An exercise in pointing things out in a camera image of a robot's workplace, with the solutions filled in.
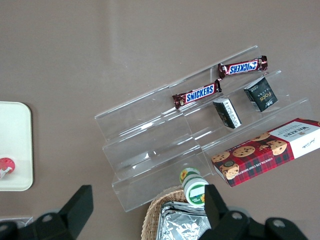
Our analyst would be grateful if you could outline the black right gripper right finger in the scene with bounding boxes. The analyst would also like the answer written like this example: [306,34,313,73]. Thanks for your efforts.
[199,183,309,240]

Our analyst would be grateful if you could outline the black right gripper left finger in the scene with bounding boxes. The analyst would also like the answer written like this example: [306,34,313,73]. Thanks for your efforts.
[0,184,95,240]

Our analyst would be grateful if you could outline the foil-wrapped sandwich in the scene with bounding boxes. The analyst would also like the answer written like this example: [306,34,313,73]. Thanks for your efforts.
[157,200,213,240]

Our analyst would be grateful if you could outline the woven wicker basket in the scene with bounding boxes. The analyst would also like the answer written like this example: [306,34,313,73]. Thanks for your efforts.
[141,185,208,240]

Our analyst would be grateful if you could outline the cream plastic tray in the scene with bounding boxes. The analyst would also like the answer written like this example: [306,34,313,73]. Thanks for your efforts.
[0,101,34,192]

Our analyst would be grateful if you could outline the small clear plastic piece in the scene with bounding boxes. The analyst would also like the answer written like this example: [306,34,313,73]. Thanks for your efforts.
[0,216,34,228]

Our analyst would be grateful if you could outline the white bottle with sunflower label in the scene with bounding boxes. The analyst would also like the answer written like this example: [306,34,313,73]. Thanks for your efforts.
[178,167,210,208]

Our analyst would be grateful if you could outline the red tartan Walkers cookie box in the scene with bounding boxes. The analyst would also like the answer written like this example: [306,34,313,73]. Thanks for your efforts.
[210,117,320,188]

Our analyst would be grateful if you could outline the red and white wrapped snack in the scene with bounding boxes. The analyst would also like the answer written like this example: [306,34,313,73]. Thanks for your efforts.
[0,157,17,180]

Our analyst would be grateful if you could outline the clear acrylic stepped riser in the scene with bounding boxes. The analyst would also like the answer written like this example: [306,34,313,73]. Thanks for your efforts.
[94,84,213,213]
[168,44,314,176]

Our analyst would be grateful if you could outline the black box with white side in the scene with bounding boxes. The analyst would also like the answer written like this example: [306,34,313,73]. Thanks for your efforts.
[212,97,243,130]

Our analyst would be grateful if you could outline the black box with gold print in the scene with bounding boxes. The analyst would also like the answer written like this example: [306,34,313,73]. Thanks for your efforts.
[243,76,279,113]

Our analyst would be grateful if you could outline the Snickers chocolate bar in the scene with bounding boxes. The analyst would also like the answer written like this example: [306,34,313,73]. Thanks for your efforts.
[217,55,268,80]
[171,79,223,110]

